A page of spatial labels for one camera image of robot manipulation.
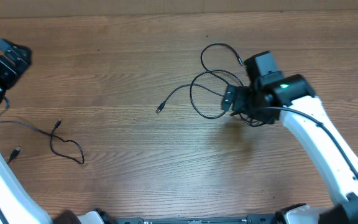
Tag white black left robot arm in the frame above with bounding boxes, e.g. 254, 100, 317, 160
0, 39, 52, 223

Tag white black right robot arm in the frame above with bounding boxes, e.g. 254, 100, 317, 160
221, 51, 358, 223

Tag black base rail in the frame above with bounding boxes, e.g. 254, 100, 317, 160
79, 203, 335, 224

